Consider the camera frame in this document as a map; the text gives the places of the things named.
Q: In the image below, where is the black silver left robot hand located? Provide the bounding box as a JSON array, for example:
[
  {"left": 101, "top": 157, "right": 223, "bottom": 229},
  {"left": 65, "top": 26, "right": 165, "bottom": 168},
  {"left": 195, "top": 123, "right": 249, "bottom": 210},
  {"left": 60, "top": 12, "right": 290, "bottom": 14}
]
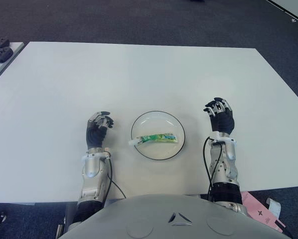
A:
[{"left": 86, "top": 111, "right": 114, "bottom": 150}]

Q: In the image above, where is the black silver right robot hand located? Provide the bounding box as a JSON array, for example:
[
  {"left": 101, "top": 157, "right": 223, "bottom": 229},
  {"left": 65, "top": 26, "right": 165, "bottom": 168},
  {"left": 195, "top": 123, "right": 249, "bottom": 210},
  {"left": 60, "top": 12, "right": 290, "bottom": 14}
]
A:
[{"left": 203, "top": 97, "right": 236, "bottom": 135}]

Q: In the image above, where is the green toothpaste tube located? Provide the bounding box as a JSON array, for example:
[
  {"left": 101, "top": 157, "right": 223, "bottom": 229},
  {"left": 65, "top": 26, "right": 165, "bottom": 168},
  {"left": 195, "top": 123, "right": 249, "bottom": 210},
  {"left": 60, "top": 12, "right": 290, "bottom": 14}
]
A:
[{"left": 128, "top": 132, "right": 178, "bottom": 146}]

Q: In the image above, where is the white plate with black rim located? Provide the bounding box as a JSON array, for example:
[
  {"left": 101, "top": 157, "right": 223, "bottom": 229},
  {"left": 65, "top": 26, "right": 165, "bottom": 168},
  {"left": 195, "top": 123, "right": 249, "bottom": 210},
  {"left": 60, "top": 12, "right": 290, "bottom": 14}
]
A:
[{"left": 131, "top": 110, "right": 186, "bottom": 161}]

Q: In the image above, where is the grey table leg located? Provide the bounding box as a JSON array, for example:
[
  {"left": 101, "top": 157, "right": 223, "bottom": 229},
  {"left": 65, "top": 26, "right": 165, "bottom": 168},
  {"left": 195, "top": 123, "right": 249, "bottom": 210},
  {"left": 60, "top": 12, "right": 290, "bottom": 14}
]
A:
[{"left": 63, "top": 201, "right": 79, "bottom": 231}]

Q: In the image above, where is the white paper slip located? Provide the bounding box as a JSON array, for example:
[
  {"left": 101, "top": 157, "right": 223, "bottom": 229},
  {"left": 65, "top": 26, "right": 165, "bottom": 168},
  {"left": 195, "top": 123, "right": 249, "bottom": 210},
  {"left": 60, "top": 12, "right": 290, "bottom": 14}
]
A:
[{"left": 265, "top": 198, "right": 282, "bottom": 220}]

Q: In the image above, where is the grey robot torso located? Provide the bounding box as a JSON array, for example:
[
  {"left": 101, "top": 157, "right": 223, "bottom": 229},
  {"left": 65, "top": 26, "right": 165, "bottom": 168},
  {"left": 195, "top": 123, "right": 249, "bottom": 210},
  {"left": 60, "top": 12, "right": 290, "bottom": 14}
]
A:
[{"left": 56, "top": 194, "right": 293, "bottom": 239}]

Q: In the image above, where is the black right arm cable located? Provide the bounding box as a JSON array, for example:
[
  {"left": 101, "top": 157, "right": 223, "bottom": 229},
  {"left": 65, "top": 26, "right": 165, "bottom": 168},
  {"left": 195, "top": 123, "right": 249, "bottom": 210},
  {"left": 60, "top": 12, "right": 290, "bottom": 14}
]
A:
[{"left": 202, "top": 136, "right": 223, "bottom": 201}]

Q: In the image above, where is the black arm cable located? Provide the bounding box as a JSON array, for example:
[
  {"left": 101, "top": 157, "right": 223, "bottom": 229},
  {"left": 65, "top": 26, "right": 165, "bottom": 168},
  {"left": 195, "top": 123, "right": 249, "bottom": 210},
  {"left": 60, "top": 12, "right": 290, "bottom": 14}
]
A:
[
  {"left": 105, "top": 158, "right": 127, "bottom": 199},
  {"left": 202, "top": 136, "right": 223, "bottom": 201}
]

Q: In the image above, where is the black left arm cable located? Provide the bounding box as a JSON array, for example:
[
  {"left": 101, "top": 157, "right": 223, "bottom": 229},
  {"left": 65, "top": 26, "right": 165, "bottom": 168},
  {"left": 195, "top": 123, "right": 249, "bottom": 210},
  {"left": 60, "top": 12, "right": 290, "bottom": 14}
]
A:
[{"left": 105, "top": 158, "right": 127, "bottom": 199}]

